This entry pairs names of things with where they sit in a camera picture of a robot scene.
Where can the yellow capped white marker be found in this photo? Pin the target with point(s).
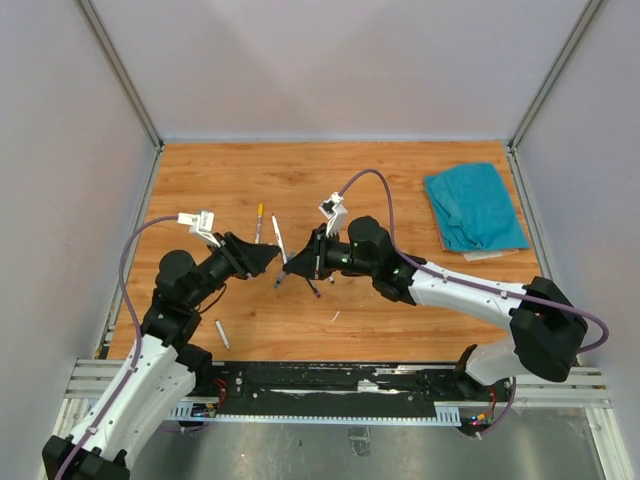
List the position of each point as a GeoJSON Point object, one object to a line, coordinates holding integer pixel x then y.
{"type": "Point", "coordinates": [259, 221]}

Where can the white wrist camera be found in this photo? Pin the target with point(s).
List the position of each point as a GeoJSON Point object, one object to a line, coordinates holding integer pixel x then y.
{"type": "Point", "coordinates": [201, 225]}
{"type": "Point", "coordinates": [335, 213]}

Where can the white marker blue end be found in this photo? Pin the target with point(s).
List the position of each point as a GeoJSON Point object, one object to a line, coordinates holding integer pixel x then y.
{"type": "Point", "coordinates": [279, 239]}

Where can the purple gel pen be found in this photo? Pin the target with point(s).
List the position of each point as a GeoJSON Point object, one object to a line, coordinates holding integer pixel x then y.
{"type": "Point", "coordinates": [314, 288]}

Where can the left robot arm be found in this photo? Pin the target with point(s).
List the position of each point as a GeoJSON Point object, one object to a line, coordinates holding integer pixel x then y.
{"type": "Point", "coordinates": [162, 367]}

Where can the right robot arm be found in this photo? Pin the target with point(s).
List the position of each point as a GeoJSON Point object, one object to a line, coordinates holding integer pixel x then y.
{"type": "Point", "coordinates": [544, 334]}

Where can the dark blue-green gel pen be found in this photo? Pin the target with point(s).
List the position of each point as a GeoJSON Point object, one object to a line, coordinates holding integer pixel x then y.
{"type": "Point", "coordinates": [279, 279]}

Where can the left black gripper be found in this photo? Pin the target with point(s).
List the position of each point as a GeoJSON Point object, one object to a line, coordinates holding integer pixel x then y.
{"type": "Point", "coordinates": [255, 256]}

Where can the small white pen near rail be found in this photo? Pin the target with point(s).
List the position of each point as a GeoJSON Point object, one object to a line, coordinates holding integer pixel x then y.
{"type": "Point", "coordinates": [222, 334]}

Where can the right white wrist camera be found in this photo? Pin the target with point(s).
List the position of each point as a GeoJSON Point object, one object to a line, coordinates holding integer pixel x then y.
{"type": "Point", "coordinates": [335, 213]}

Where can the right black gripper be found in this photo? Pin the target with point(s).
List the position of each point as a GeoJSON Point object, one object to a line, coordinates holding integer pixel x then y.
{"type": "Point", "coordinates": [311, 261]}

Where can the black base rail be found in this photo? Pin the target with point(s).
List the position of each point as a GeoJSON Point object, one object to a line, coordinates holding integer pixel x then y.
{"type": "Point", "coordinates": [334, 389]}

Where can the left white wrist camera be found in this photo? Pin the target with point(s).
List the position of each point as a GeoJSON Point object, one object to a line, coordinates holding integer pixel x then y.
{"type": "Point", "coordinates": [201, 225]}

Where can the teal cloth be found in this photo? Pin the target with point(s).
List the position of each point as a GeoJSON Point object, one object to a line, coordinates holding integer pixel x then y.
{"type": "Point", "coordinates": [473, 210]}

